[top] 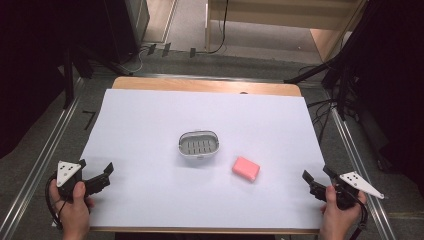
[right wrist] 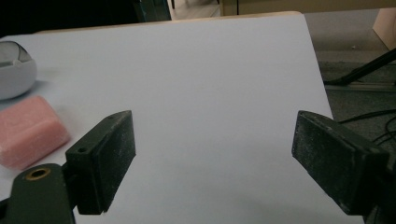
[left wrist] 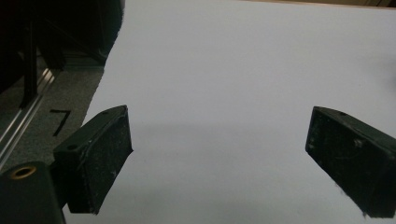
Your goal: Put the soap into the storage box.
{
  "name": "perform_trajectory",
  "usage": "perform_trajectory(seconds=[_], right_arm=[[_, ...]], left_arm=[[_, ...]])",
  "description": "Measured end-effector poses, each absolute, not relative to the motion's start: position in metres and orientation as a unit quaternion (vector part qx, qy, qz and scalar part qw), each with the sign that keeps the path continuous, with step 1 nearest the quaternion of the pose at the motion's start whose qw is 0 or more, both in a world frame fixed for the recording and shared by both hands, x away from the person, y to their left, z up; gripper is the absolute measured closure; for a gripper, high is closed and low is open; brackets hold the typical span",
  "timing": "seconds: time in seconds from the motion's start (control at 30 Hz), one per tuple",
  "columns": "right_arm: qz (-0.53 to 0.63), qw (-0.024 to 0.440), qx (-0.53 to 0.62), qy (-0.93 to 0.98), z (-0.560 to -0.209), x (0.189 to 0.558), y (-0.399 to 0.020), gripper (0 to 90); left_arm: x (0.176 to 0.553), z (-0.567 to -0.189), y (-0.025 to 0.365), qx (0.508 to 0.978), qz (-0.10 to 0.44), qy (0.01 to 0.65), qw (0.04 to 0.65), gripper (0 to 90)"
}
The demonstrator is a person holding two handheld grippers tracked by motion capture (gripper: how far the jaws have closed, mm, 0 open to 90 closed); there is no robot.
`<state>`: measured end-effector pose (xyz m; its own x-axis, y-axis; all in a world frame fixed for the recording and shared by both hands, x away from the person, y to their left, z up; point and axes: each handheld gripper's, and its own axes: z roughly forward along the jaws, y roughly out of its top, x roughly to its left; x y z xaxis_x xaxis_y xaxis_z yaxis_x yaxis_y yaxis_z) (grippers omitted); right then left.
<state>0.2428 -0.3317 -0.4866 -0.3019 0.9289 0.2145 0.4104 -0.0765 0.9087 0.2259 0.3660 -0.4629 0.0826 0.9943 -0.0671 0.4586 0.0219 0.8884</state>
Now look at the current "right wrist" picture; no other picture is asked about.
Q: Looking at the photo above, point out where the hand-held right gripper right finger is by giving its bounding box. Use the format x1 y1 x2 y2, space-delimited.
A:
290 109 390 217

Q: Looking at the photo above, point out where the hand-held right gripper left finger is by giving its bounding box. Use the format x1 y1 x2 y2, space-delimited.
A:
64 109 137 216

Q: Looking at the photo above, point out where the pink soap bar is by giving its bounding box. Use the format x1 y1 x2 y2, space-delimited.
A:
0 94 71 171

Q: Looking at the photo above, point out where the black stand leg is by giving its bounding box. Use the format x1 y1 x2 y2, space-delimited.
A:
323 47 396 87

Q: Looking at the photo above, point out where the white round soap dish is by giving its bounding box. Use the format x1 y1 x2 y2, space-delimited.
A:
0 40 38 101

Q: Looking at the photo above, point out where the light wooden furniture panel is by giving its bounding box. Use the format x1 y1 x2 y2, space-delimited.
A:
372 7 396 50

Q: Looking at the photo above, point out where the black cable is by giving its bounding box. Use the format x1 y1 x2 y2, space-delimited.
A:
337 108 396 147

